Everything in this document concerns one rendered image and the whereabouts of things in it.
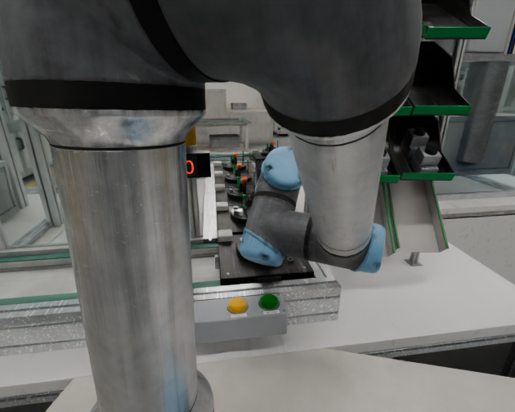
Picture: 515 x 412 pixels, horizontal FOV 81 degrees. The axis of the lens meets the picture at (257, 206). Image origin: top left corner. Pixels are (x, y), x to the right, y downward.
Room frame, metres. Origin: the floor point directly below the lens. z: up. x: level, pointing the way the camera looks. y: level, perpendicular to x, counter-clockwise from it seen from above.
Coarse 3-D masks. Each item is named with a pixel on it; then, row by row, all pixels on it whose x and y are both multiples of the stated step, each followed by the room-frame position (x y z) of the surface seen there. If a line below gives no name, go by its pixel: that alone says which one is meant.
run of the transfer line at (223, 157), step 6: (210, 156) 2.17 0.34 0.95; (216, 156) 2.17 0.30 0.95; (222, 156) 2.17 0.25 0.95; (228, 156) 2.18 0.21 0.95; (240, 156) 2.19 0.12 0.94; (246, 156) 2.19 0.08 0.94; (252, 156) 2.20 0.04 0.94; (210, 162) 2.13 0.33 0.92; (222, 162) 2.13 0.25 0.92; (228, 162) 1.99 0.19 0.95; (240, 162) 1.99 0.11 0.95; (246, 162) 1.99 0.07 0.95; (252, 162) 1.94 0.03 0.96
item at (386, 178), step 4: (388, 124) 0.84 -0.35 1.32; (388, 128) 0.83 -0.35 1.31; (388, 132) 0.83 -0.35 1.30; (388, 136) 0.82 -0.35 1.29; (388, 140) 0.82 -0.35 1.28; (388, 144) 0.81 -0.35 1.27; (388, 148) 0.81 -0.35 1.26; (388, 152) 0.80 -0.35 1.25; (392, 160) 0.77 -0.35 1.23; (388, 164) 0.79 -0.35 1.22; (392, 164) 0.76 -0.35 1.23; (388, 168) 0.77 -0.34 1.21; (392, 168) 0.76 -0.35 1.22; (396, 168) 0.74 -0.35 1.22; (388, 172) 0.76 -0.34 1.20; (392, 172) 0.76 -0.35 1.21; (396, 172) 0.73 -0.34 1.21; (380, 176) 0.72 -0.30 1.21; (384, 176) 0.72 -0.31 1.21; (388, 176) 0.72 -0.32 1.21; (392, 176) 0.72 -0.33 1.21; (396, 176) 0.72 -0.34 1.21; (400, 176) 0.72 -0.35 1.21; (380, 180) 0.72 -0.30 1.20; (384, 180) 0.72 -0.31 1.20; (388, 180) 0.72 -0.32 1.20; (392, 180) 0.72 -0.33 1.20; (396, 180) 0.72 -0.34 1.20
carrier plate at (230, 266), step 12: (228, 252) 0.76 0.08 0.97; (228, 264) 0.70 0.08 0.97; (240, 264) 0.70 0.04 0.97; (252, 264) 0.70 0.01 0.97; (288, 264) 0.70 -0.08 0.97; (300, 264) 0.70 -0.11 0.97; (228, 276) 0.64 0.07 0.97; (240, 276) 0.64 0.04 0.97; (252, 276) 0.64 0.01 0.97; (264, 276) 0.65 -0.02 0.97; (288, 276) 0.66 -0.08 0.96; (300, 276) 0.66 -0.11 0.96; (312, 276) 0.67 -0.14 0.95
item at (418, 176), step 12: (396, 120) 1.00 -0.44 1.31; (408, 120) 1.00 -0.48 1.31; (420, 120) 0.96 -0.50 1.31; (432, 120) 0.89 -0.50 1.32; (396, 132) 0.94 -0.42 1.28; (432, 132) 0.88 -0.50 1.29; (396, 144) 0.89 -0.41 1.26; (432, 144) 0.87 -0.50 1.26; (396, 156) 0.84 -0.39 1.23; (444, 156) 0.80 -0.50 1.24; (408, 168) 0.79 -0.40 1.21; (444, 168) 0.79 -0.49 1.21; (408, 180) 0.75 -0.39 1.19; (420, 180) 0.75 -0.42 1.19; (432, 180) 0.75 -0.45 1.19; (444, 180) 0.75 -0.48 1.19
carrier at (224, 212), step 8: (216, 208) 1.08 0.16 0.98; (224, 208) 1.08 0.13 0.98; (232, 208) 1.10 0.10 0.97; (240, 208) 1.05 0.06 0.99; (224, 216) 1.03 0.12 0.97; (232, 216) 0.98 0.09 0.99; (240, 216) 0.98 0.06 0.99; (224, 224) 0.95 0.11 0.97; (232, 224) 0.95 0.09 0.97; (240, 224) 0.95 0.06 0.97; (232, 232) 0.89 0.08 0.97; (240, 232) 0.89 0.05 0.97
